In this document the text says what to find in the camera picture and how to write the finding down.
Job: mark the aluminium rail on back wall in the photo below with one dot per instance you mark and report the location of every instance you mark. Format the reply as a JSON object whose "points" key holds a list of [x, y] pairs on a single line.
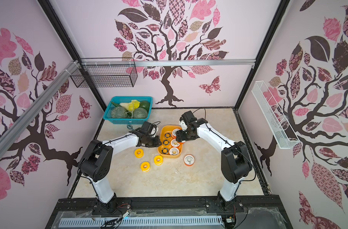
{"points": [[174, 62]]}

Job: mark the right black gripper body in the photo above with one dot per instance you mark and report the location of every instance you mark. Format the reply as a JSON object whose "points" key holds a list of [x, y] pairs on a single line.
{"points": [[181, 136]]}

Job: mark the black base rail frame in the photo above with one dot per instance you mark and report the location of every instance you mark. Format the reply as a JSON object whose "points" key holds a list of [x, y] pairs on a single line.
{"points": [[248, 212]]}

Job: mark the white slotted cable duct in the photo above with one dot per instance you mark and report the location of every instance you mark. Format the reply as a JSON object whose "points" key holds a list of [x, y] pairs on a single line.
{"points": [[138, 222]]}

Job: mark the yellow white vegetable toy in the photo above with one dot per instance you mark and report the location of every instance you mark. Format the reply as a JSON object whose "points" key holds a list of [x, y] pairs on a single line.
{"points": [[131, 106]]}

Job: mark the yellow black tape roll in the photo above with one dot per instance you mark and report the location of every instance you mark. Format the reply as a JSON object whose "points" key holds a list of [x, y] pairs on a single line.
{"points": [[167, 135], [165, 151], [166, 142]]}

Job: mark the white wire wall shelf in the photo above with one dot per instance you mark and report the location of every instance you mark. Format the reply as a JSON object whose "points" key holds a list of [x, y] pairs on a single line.
{"points": [[268, 100]]}

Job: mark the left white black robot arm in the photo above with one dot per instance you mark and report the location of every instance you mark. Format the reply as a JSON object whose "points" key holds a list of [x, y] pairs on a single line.
{"points": [[96, 161]]}

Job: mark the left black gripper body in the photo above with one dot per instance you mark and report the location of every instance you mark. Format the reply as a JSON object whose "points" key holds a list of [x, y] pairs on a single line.
{"points": [[151, 141]]}

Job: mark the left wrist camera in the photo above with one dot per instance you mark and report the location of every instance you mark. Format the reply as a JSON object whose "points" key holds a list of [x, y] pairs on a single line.
{"points": [[154, 131]]}

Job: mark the aluminium rail on left wall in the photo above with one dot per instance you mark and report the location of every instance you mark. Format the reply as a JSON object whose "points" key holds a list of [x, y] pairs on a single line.
{"points": [[11, 135]]}

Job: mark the green pumpkin left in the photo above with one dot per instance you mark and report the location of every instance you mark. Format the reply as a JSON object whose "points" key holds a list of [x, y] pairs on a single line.
{"points": [[119, 112]]}

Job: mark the teal plastic basket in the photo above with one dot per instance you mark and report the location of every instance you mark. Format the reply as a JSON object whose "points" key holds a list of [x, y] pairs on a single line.
{"points": [[129, 120]]}

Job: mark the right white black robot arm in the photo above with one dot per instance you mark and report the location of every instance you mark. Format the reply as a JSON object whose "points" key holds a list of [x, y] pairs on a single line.
{"points": [[235, 160]]}

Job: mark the green pumpkin right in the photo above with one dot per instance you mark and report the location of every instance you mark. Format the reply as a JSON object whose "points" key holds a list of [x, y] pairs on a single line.
{"points": [[140, 113]]}

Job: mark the aluminium rail on wall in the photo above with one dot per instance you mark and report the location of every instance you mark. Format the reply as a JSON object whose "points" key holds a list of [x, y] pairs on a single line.
{"points": [[11, 135], [174, 62]]}

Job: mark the black wire wall basket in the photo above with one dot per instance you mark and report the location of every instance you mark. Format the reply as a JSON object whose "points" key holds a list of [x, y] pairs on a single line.
{"points": [[105, 73]]}

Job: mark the yellow plastic storage box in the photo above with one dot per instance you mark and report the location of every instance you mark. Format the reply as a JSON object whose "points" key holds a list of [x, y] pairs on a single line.
{"points": [[166, 129]]}

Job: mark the green pumpkin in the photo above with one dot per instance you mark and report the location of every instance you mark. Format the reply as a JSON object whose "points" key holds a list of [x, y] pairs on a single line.
{"points": [[140, 113], [119, 112]]}

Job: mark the green round fruit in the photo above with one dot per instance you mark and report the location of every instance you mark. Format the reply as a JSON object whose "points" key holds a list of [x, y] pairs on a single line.
{"points": [[145, 105]]}

